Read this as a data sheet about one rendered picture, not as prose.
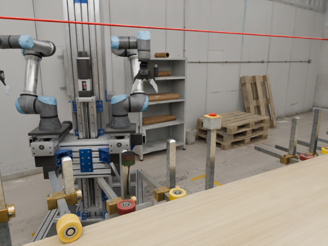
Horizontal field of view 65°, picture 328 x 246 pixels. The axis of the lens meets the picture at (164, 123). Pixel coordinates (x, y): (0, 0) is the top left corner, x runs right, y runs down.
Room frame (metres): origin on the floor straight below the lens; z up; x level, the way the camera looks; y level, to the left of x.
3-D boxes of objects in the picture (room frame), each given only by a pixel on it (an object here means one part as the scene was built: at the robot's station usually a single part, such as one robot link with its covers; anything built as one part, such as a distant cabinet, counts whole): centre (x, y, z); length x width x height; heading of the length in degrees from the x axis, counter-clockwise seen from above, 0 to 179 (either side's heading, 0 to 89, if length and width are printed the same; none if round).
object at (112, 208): (1.11, 0.20, 0.85); 0.14 x 0.06 x 0.05; 119
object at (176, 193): (1.11, -0.06, 0.85); 0.08 x 0.08 x 0.11
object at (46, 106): (1.79, 0.82, 1.21); 0.13 x 0.12 x 0.14; 89
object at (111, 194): (1.18, 0.26, 0.84); 0.43 x 0.03 x 0.04; 29
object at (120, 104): (1.84, 0.31, 1.21); 0.13 x 0.12 x 0.14; 103
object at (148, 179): (1.28, 0.03, 0.84); 0.44 x 0.03 x 0.04; 29
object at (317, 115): (1.86, -1.12, 0.94); 0.04 x 0.04 x 0.48; 29
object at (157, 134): (4.18, 0.12, 0.78); 0.90 x 0.45 x 1.55; 126
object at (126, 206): (1.01, 0.16, 0.85); 0.08 x 0.08 x 0.11
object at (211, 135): (1.37, -0.26, 0.93); 0.05 x 0.05 x 0.45; 29
